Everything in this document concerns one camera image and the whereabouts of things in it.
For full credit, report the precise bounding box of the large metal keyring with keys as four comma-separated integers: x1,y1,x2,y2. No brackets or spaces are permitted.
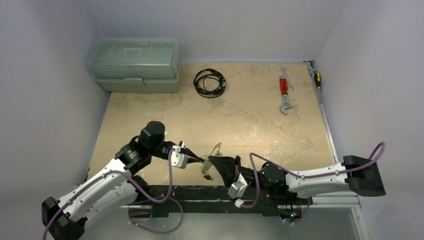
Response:
200,142,223,181

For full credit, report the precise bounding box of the yellow black screwdriver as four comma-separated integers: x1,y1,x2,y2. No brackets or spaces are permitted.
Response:
314,72,322,103

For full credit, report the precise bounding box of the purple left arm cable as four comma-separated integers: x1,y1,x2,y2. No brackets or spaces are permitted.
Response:
42,149,185,240

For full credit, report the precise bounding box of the aluminium side rail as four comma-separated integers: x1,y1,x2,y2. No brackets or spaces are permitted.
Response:
303,61,370,240

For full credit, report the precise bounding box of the coiled black cable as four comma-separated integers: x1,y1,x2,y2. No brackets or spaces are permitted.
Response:
193,68,227,99

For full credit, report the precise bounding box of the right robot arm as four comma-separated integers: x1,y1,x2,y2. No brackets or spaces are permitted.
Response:
206,155,386,204

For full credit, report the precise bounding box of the silver open-end wrench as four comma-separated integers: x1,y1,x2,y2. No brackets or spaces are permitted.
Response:
280,67,294,91

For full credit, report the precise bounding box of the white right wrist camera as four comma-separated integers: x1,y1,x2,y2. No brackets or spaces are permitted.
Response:
227,173,248,208

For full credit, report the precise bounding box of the red handled adjustable wrench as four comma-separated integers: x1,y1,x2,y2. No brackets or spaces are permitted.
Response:
279,75,294,115

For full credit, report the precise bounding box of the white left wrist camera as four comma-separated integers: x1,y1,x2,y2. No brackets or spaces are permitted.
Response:
169,141,189,169

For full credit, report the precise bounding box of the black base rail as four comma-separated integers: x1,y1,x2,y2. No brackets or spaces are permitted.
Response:
132,185,308,218

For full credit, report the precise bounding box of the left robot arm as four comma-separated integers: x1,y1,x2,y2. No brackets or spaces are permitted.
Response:
41,121,204,240

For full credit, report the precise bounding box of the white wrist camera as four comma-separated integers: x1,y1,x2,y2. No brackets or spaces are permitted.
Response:
227,173,248,208
169,141,189,169

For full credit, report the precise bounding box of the green plastic toolbox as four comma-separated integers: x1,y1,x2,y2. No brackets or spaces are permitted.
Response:
87,37,182,93

